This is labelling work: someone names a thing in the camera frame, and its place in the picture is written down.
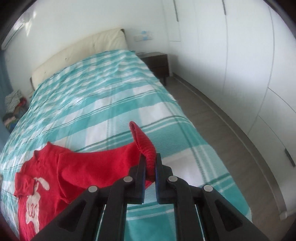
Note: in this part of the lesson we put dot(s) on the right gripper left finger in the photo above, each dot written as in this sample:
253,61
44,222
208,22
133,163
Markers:
99,213

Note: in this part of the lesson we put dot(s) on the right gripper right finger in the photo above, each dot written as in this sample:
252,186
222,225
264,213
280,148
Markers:
201,213

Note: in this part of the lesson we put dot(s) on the red knit sweater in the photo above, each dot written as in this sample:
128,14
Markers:
55,176

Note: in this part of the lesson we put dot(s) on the pile of clothes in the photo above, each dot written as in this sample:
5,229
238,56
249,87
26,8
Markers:
15,106

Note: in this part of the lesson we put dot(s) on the teal plaid bed cover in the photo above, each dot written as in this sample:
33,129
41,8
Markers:
87,107

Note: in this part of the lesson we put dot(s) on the blue curtain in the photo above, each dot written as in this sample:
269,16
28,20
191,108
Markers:
5,89

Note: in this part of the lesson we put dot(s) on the white wardrobe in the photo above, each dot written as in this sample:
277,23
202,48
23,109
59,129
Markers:
241,55

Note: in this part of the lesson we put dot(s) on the dark wooden nightstand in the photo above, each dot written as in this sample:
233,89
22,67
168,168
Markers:
158,63

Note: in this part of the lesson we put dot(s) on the cream padded headboard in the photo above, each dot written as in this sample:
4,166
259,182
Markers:
113,39

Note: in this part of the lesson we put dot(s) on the white air conditioner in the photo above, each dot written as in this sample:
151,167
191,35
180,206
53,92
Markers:
18,25

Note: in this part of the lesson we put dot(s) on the white wall outlet panel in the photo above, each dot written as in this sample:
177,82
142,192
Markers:
143,36

